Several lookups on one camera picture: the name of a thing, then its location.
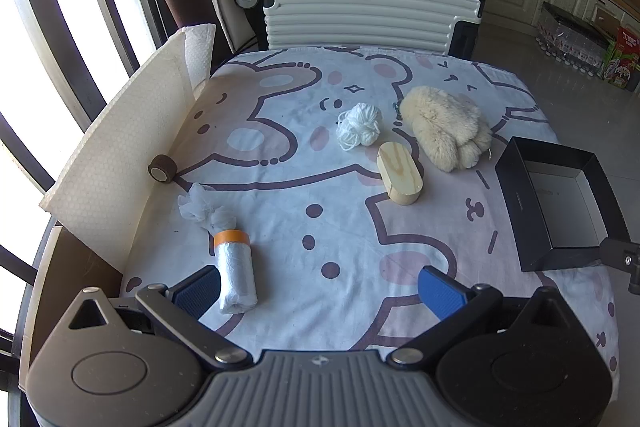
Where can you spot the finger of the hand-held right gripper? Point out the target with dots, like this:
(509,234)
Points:
(622,257)

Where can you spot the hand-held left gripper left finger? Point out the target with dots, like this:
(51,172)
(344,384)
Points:
(197,294)

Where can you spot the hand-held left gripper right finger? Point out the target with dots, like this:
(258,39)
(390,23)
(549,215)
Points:
(440,294)

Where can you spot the plastic bag roll orange band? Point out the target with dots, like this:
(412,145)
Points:
(235,272)

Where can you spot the white mesh cloth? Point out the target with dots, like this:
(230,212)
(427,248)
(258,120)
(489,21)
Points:
(200,207)

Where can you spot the black cardboard box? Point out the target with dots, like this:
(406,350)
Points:
(525,202)

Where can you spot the oval wooden block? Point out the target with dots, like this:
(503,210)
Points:
(400,174)

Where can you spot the brown bandage roll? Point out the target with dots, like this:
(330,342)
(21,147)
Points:
(161,168)

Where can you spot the cream plush toy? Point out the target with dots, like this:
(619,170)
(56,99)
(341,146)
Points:
(442,127)

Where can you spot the white yarn ball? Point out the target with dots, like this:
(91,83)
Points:
(357,127)

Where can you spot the white paper towel sheet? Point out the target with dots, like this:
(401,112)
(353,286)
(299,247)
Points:
(115,157)

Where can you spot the bear printed blanket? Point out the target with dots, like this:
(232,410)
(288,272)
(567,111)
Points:
(300,147)

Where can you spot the green drink carton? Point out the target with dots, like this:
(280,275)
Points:
(622,59)

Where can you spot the pack of water bottles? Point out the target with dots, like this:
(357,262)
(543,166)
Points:
(575,39)

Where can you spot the white ribbed suitcase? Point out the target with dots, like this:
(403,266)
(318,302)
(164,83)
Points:
(350,7)

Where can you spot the dark window frame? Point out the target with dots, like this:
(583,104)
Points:
(75,62)

